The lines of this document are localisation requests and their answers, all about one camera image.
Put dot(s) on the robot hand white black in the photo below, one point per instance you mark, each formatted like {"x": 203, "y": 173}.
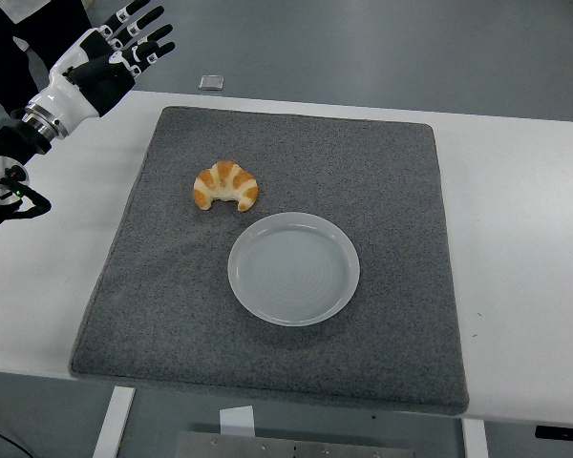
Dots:
{"x": 67, "y": 90}

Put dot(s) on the croissant bread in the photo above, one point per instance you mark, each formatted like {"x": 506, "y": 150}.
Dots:
{"x": 227, "y": 179}

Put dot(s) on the small silver floor plate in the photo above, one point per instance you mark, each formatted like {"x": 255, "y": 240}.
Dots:
{"x": 211, "y": 82}

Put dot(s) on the round pale grey plate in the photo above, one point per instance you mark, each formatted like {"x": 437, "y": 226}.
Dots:
{"x": 293, "y": 276}

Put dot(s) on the grey metal plate with screws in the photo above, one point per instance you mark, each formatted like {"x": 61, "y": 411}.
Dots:
{"x": 267, "y": 448}

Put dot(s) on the person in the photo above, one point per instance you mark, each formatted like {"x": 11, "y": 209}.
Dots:
{"x": 5, "y": 52}

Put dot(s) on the grey felt mat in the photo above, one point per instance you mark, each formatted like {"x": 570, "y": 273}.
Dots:
{"x": 315, "y": 157}

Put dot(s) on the white table leg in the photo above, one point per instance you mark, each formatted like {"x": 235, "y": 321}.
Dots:
{"x": 114, "y": 420}
{"x": 475, "y": 439}

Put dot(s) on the black table control panel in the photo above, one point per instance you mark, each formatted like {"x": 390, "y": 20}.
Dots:
{"x": 563, "y": 431}

